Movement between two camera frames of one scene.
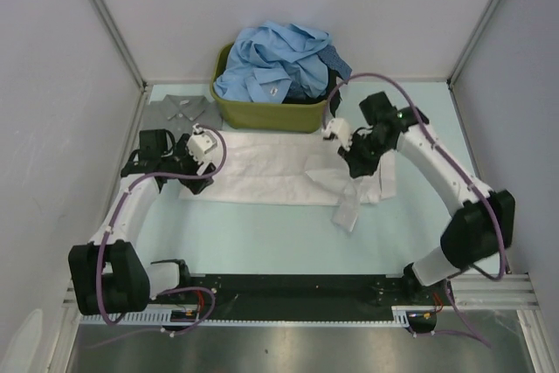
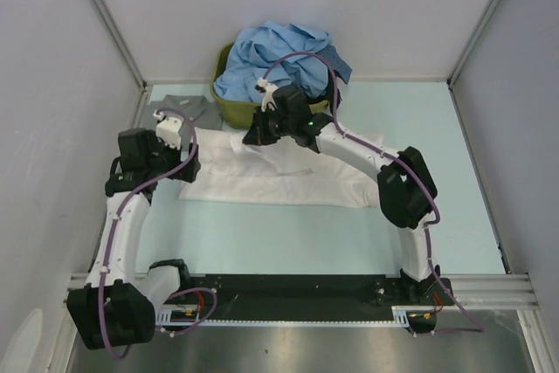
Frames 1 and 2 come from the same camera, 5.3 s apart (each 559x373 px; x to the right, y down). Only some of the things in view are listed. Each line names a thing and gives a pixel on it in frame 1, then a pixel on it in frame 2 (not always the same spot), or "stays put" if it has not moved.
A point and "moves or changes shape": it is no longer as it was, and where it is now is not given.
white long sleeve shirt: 295,169 moves or changes shape
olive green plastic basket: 286,117 stays put
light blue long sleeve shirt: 265,61 stays put
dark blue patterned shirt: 333,60 stays put
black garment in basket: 335,99 stays put
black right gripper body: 365,152 -> 271,126
